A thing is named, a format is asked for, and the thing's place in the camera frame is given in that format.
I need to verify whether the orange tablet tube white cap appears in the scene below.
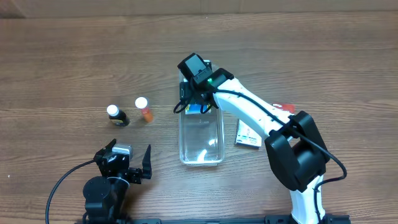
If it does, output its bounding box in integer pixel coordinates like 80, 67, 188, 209
135, 96, 154, 122

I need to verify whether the white blue medicine box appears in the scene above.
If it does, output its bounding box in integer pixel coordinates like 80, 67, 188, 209
235, 119, 262, 148

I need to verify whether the red white medicine box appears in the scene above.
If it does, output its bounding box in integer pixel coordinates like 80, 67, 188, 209
272, 103, 295, 114

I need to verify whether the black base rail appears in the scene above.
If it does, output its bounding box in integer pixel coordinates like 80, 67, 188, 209
126, 214, 351, 224

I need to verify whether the clear plastic container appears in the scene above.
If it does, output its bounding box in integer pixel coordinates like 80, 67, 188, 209
178, 60, 226, 167

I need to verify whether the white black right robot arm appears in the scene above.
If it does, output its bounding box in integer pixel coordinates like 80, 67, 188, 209
175, 53, 329, 223

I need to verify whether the dark syrup bottle white cap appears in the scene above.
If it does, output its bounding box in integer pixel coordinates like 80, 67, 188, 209
106, 105, 129, 126

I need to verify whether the blue yellow VapoDrops box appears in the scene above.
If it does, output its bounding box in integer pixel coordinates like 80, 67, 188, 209
185, 104, 211, 115

